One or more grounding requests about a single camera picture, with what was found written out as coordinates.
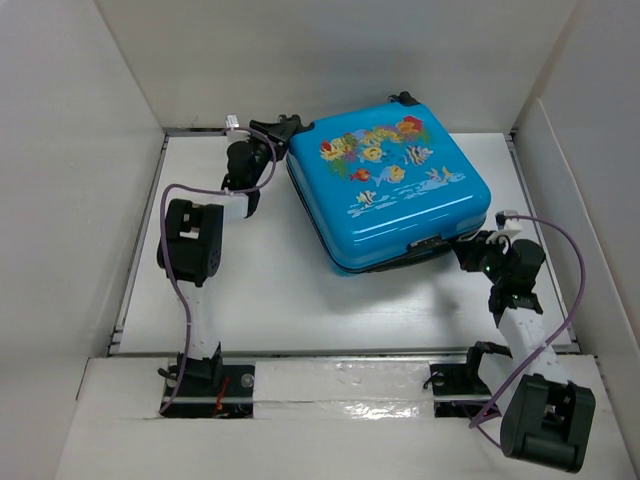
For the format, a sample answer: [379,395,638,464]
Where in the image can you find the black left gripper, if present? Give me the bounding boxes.
[244,122,297,187]

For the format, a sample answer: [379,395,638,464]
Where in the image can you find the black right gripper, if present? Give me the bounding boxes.
[449,230,508,286]

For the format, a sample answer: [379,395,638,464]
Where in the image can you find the blue kids suitcase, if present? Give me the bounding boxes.
[286,91,491,274]

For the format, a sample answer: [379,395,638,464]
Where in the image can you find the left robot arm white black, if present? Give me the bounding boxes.
[157,114,305,397]

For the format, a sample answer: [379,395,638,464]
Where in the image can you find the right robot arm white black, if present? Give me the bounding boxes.
[453,231,596,473]

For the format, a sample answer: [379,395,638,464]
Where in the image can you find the white right side panel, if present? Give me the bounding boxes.
[514,99,639,464]

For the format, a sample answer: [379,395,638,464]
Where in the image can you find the white front foam board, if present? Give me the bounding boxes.
[52,355,619,480]

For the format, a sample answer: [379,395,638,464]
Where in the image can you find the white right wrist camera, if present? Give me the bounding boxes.
[486,210,522,246]

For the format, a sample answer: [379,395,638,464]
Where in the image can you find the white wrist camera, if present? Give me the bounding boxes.
[224,114,251,143]
[486,210,522,246]

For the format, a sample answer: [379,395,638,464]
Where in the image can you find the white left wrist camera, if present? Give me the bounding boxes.
[224,114,251,143]

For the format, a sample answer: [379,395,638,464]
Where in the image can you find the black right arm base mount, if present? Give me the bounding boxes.
[423,341,511,418]

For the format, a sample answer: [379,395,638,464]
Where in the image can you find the aluminium front rail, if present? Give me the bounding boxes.
[105,343,583,363]

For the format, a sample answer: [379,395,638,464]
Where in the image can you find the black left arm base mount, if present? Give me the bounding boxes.
[158,363,255,420]

